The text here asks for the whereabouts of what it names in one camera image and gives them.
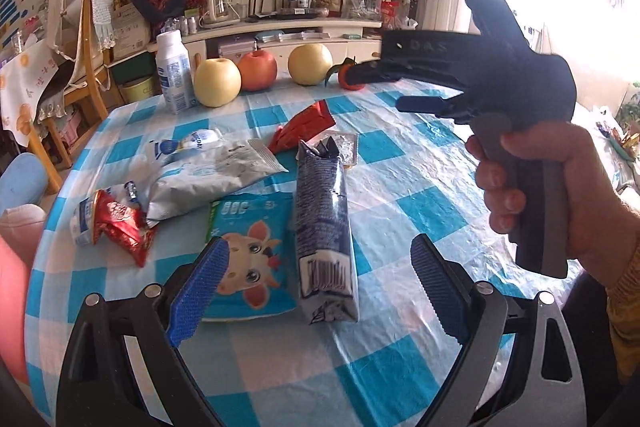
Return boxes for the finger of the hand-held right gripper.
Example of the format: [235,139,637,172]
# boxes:
[346,58,467,88]
[395,93,467,116]

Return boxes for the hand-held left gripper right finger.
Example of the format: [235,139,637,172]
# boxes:
[409,234,588,427]

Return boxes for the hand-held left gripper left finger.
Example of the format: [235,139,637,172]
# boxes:
[55,237,232,427]

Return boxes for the dark blue package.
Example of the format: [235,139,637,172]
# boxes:
[291,134,360,325]

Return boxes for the squashed white plastic bottle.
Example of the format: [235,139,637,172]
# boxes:
[150,128,224,168]

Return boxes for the person's right hand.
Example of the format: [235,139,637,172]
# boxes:
[465,122,640,290]

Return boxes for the tangerine with green leaf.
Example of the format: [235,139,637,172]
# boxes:
[325,57,368,92]

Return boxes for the red gift packages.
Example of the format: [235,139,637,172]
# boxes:
[380,0,402,30]

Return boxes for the blue cow print packet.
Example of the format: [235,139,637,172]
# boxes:
[202,193,301,323]

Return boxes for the round yellow pear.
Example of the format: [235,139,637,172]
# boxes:
[288,43,334,86]

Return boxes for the silver blister pack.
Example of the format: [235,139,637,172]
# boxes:
[320,132,360,168]

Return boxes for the blue white checkered tablecloth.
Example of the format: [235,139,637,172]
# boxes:
[25,79,616,427]

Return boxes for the cream television cabinet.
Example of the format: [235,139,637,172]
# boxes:
[147,0,401,72]

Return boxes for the red snack packet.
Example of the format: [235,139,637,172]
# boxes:
[268,100,335,155]

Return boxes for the red candy wrapper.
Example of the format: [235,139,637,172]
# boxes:
[92,189,158,269]

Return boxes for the silver foil bag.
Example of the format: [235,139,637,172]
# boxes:
[145,139,289,228]

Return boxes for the small blue white wrapper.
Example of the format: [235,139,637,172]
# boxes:
[112,180,147,214]

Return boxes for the red apple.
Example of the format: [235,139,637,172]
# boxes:
[236,48,279,92]

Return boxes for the small white yogurt bottle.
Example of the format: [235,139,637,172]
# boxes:
[71,194,108,248]

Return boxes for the yellow apple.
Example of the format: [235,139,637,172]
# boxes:
[193,58,242,108]

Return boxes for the white electric kettle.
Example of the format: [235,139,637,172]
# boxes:
[202,0,242,29]

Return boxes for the pink cushion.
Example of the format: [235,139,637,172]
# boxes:
[0,204,48,383]

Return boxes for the white plastic bottle blue label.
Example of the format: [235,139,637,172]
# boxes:
[155,31,197,115]

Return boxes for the light blue cushion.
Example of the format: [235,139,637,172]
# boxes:
[0,153,51,215]

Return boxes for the yellow green pot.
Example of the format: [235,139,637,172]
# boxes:
[120,74,156,105]

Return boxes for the wooden chair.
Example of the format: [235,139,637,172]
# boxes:
[27,0,126,168]

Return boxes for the cardboard box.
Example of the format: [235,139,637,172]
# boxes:
[110,2,151,60]

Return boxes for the orange print white cloth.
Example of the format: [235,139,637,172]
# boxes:
[0,39,66,148]

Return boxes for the white lace cloth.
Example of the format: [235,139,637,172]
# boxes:
[90,0,118,52]

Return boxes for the beige canvas tote bag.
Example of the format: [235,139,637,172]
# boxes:
[47,0,126,92]

